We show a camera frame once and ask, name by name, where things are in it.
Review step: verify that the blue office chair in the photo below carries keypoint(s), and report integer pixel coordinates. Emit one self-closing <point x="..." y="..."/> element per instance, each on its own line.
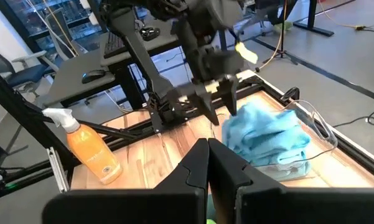
<point x="25" y="74"/>

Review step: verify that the black tripod stand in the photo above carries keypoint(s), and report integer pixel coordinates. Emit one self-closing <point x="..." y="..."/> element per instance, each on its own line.
<point x="283" y="56"/>

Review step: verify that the clear plastic basket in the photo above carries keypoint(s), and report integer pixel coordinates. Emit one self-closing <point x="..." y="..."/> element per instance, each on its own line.
<point x="323" y="130"/>

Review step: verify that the orange spray bottle white trigger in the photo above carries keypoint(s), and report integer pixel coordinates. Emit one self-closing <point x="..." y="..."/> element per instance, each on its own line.
<point x="90" y="152"/>

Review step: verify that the large glass window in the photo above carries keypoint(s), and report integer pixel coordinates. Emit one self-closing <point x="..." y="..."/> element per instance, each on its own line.
<point x="25" y="18"/>

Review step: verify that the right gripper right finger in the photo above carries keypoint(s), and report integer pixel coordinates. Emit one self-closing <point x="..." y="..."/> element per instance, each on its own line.
<point x="267" y="205"/>

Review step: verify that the small black desk device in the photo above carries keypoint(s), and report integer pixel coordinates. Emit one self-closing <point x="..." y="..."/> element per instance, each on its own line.
<point x="150" y="33"/>

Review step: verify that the grey office desk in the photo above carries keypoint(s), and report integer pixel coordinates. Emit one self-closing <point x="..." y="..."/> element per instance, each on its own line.
<point x="71" y="71"/>
<point x="155" y="45"/>

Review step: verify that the black keyboard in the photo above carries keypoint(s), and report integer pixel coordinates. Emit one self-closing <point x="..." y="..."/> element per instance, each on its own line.
<point x="113" y="45"/>

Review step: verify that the yellow tape tag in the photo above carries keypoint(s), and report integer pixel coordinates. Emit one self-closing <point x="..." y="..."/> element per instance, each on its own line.
<point x="247" y="53"/>

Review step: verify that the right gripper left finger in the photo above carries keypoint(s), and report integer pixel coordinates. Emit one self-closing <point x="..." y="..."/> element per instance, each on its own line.
<point x="180" y="202"/>

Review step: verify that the light blue microfiber towel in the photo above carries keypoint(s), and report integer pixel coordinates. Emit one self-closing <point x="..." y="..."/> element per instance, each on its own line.
<point x="277" y="154"/>
<point x="261" y="124"/>

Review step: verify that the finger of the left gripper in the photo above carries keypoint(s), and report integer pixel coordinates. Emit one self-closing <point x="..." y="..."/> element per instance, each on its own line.
<point x="202" y="101"/>
<point x="231" y="93"/>

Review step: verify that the black aluminium table frame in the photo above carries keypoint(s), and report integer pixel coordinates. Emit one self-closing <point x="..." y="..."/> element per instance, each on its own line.
<point x="361" y="157"/>

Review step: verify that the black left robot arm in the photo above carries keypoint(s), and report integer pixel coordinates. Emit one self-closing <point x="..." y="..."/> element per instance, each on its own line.
<point x="137" y="56"/>

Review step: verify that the black computer mouse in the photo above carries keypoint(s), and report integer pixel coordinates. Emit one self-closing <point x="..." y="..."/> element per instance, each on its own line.
<point x="93" y="76"/>

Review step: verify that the black desk leg base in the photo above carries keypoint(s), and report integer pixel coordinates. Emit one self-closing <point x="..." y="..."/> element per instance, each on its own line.
<point x="312" y="18"/>

